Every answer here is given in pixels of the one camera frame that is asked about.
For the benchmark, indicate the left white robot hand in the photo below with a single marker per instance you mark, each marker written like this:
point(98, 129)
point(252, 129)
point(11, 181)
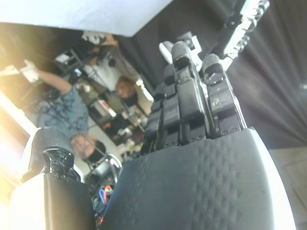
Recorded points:
point(192, 187)

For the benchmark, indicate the person in white shirt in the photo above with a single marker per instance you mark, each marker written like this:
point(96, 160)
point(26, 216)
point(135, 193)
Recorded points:
point(105, 69)

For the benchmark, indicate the person in blue patterned shirt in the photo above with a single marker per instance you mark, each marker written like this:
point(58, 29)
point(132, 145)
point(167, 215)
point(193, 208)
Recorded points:
point(72, 107)

